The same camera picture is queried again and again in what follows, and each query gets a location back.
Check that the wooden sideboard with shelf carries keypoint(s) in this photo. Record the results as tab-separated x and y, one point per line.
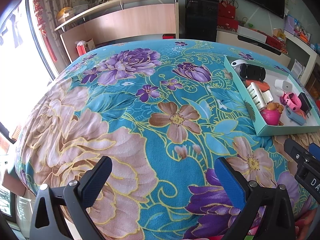
119	19

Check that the black power adapter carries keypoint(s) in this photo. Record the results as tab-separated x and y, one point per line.
306	105

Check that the white desk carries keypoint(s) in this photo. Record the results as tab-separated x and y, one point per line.
305	55

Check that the pink brown toy dog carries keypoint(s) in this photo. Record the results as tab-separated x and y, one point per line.
272	114

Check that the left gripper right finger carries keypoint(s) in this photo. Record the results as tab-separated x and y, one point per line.
248	196

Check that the floral blue tablecloth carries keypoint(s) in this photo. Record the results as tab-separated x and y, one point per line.
163	111

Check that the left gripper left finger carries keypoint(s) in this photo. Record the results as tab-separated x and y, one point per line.
48	221

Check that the teal shallow cardboard tray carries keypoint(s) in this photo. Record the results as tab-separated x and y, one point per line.
261	127

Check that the pink smart watch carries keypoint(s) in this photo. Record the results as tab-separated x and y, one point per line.
291	100

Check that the white charger cube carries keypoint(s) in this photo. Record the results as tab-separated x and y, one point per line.
283	85

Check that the red gift bag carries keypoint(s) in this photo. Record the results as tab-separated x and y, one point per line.
81	47

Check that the red handbag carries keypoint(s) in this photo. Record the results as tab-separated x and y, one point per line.
226	9

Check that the white tv console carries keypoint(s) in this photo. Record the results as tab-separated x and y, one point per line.
233	39

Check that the red chinese knot decoration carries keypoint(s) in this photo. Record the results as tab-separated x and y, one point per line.
41	24

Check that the white round camera gadget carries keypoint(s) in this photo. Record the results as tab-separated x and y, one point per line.
238	62

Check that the white flat box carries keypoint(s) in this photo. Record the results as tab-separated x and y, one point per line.
243	31

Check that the black fridge cabinet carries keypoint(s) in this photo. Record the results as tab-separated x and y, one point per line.
200	20

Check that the red gift box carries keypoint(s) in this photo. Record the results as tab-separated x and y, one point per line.
227	24

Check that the beige curtain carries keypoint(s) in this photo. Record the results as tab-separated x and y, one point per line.
51	9

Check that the white plastic clip holder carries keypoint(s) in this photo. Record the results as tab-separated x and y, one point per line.
261	99

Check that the black toy car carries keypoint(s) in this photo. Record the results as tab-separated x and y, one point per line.
252	72

